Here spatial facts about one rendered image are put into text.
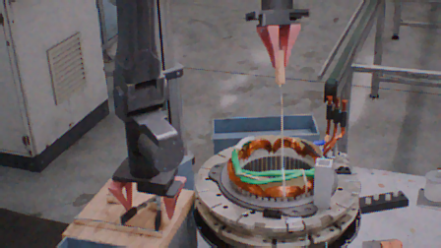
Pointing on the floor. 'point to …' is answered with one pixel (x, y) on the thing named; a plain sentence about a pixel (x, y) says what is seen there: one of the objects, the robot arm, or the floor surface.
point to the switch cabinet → (48, 79)
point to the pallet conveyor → (340, 83)
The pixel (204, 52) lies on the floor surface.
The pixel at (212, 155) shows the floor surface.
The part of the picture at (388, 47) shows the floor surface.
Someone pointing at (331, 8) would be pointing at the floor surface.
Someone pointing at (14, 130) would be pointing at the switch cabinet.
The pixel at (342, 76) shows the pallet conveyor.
